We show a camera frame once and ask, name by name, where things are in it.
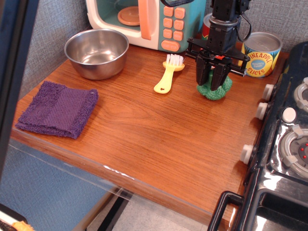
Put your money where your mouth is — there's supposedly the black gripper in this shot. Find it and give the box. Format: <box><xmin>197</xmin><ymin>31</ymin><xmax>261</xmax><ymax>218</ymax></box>
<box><xmin>185</xmin><ymin>23</ymin><xmax>250</xmax><ymax>91</ymax></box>

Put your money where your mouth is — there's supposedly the green toy broccoli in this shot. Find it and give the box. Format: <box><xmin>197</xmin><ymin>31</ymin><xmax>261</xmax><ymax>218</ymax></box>
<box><xmin>196</xmin><ymin>70</ymin><xmax>232</xmax><ymax>101</ymax></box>

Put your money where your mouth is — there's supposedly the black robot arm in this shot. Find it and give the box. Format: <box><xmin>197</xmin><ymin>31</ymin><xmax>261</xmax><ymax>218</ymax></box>
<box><xmin>186</xmin><ymin>0</ymin><xmax>251</xmax><ymax>91</ymax></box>

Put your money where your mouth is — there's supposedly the yellow toy brush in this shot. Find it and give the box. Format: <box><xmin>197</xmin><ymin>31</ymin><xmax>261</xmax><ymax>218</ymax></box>
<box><xmin>154</xmin><ymin>54</ymin><xmax>185</xmax><ymax>94</ymax></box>

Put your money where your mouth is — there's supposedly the tomato sauce can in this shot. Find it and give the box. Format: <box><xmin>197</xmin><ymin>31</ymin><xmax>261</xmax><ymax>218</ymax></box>
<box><xmin>202</xmin><ymin>13</ymin><xmax>212</xmax><ymax>40</ymax></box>

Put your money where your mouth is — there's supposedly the pineapple slices can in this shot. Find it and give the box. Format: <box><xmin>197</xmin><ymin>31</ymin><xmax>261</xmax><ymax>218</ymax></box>
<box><xmin>241</xmin><ymin>32</ymin><xmax>282</xmax><ymax>77</ymax></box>

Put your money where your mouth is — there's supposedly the grey stove knob far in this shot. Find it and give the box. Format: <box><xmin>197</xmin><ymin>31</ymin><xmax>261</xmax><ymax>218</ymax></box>
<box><xmin>262</xmin><ymin>84</ymin><xmax>275</xmax><ymax>101</ymax></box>

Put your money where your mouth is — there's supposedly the grey stove knob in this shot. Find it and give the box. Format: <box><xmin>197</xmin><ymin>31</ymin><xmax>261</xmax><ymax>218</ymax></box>
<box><xmin>262</xmin><ymin>84</ymin><xmax>275</xmax><ymax>101</ymax></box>
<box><xmin>255</xmin><ymin>103</ymin><xmax>268</xmax><ymax>120</ymax></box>
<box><xmin>240</xmin><ymin>144</ymin><xmax>254</xmax><ymax>165</ymax></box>

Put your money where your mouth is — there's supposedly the grey stove knob middle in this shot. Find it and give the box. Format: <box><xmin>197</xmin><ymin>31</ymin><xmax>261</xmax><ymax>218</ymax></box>
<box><xmin>255</xmin><ymin>103</ymin><xmax>268</xmax><ymax>120</ymax></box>

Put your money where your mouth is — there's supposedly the teal toy microwave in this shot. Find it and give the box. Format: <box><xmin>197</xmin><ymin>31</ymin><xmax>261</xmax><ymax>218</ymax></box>
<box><xmin>86</xmin><ymin>0</ymin><xmax>206</xmax><ymax>53</ymax></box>

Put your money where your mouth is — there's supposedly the white round stove button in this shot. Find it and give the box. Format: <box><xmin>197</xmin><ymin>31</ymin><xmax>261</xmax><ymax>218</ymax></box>
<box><xmin>282</xmin><ymin>107</ymin><xmax>296</xmax><ymax>123</ymax></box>

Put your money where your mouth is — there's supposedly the grey far stove burner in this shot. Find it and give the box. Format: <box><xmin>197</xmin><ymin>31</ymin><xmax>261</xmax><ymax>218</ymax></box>
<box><xmin>294</xmin><ymin>77</ymin><xmax>308</xmax><ymax>112</ymax></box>

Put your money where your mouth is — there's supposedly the grey stove burner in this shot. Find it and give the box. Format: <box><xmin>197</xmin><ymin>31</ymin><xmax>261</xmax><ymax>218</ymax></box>
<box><xmin>294</xmin><ymin>77</ymin><xmax>308</xmax><ymax>112</ymax></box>
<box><xmin>279</xmin><ymin>125</ymin><xmax>308</xmax><ymax>179</ymax></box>

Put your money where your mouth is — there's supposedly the grey stove knob near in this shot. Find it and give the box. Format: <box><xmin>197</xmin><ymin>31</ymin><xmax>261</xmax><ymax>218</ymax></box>
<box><xmin>240</xmin><ymin>144</ymin><xmax>254</xmax><ymax>165</ymax></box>

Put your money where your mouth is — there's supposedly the orange microwave plate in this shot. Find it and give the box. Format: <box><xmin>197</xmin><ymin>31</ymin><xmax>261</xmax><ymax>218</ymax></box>
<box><xmin>117</xmin><ymin>6</ymin><xmax>140</xmax><ymax>26</ymax></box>

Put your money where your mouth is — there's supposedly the grey near stove burner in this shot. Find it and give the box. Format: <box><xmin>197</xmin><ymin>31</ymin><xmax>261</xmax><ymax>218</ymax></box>
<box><xmin>279</xmin><ymin>125</ymin><xmax>308</xmax><ymax>179</ymax></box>

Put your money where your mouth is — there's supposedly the steel bowl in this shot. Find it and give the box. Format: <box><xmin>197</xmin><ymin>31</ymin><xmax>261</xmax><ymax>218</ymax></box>
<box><xmin>64</xmin><ymin>29</ymin><xmax>129</xmax><ymax>80</ymax></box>

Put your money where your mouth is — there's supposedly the black toy stove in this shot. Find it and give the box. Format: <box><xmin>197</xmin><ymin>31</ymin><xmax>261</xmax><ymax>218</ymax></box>
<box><xmin>207</xmin><ymin>41</ymin><xmax>308</xmax><ymax>231</ymax></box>

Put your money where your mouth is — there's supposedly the purple folded cloth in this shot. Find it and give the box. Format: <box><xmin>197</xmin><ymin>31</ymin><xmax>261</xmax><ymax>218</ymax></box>
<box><xmin>15</xmin><ymin>81</ymin><xmax>99</xmax><ymax>139</ymax></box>

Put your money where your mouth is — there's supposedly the orange object at corner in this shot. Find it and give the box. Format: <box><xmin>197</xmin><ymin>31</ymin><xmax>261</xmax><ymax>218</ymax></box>
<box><xmin>12</xmin><ymin>221</ymin><xmax>34</xmax><ymax>231</ymax></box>

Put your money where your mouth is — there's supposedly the black cable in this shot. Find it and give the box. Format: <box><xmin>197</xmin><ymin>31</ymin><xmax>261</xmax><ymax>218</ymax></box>
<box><xmin>237</xmin><ymin>13</ymin><xmax>253</xmax><ymax>43</ymax></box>

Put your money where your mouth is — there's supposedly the black stove oven handle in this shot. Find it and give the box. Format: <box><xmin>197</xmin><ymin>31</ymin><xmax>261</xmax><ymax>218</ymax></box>
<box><xmin>207</xmin><ymin>191</ymin><xmax>244</xmax><ymax>231</ymax></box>

